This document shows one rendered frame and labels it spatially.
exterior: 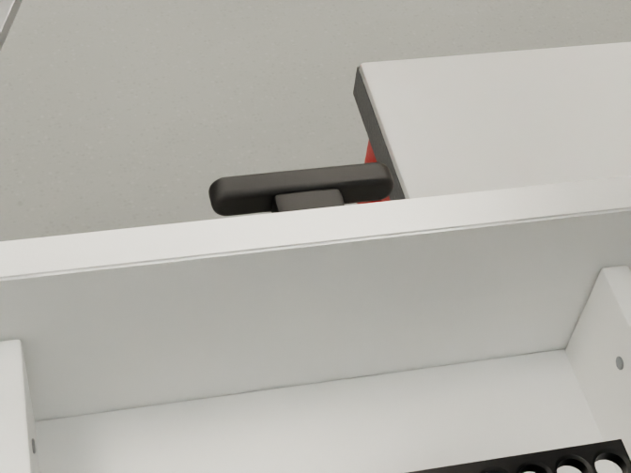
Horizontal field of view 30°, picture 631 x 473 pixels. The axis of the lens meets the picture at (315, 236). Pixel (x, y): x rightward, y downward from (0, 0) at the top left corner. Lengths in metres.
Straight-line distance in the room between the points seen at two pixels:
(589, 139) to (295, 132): 1.09
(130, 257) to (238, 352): 0.07
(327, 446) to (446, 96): 0.32
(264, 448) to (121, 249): 0.11
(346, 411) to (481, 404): 0.06
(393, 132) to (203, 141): 1.07
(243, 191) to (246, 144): 1.31
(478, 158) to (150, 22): 1.31
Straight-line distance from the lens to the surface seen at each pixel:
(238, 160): 1.74
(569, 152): 0.73
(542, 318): 0.51
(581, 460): 0.43
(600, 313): 0.49
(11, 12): 0.79
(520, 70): 0.77
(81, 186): 1.71
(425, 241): 0.44
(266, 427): 0.48
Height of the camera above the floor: 1.25
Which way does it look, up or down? 49 degrees down
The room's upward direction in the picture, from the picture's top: 8 degrees clockwise
